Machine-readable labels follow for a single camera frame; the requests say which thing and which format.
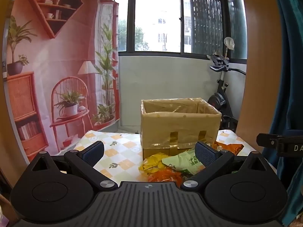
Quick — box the dark framed window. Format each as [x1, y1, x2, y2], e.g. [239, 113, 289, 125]
[117, 0, 248, 59]

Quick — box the blue cloth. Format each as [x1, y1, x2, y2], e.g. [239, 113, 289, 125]
[271, 0, 303, 225]

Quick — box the printed wall tapestry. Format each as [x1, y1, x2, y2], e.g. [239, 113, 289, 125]
[5, 0, 120, 163]

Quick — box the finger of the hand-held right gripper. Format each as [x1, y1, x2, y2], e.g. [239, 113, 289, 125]
[257, 133, 283, 148]

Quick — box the checkered floral tablecloth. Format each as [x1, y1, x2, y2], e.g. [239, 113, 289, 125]
[60, 129, 277, 185]

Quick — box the orange snack packet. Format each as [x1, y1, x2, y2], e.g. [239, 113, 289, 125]
[212, 140, 245, 158]
[147, 167, 190, 182]

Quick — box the green snack packet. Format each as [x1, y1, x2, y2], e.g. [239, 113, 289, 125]
[162, 149, 206, 176]

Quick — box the yellow snack packet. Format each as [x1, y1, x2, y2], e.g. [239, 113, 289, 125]
[138, 153, 171, 174]

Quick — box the brown wooden board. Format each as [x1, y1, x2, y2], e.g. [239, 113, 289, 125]
[235, 0, 288, 156]

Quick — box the black exercise bike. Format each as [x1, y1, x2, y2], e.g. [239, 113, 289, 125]
[206, 53, 247, 133]

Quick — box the brown cardboard box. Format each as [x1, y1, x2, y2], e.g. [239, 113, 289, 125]
[141, 97, 222, 162]

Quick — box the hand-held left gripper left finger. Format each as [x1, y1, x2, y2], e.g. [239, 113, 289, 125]
[28, 141, 118, 191]

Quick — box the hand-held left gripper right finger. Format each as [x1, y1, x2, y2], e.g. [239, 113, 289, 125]
[181, 141, 273, 191]

